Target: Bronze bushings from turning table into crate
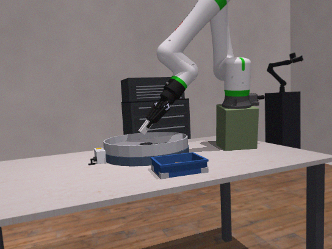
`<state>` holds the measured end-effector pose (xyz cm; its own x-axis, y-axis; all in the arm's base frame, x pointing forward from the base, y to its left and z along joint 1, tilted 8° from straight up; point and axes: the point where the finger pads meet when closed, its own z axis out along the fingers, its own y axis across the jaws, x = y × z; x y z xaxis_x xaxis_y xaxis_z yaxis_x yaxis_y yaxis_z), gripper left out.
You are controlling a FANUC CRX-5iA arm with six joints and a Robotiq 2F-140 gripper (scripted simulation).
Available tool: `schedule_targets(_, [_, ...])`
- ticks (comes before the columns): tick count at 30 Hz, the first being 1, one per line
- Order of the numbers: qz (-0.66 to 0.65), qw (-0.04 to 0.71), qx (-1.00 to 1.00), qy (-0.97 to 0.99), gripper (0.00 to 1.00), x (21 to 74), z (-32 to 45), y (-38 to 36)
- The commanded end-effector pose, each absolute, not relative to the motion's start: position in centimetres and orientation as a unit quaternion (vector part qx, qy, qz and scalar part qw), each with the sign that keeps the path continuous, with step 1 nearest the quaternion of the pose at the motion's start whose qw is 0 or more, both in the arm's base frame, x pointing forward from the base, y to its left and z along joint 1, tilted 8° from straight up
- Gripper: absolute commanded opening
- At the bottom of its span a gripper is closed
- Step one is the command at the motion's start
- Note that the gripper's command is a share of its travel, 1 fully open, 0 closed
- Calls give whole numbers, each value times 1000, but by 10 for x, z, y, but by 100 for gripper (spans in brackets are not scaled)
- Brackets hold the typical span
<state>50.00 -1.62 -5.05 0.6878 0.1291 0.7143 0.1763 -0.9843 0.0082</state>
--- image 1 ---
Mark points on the blue shallow tray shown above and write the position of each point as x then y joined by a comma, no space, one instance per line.
188,164

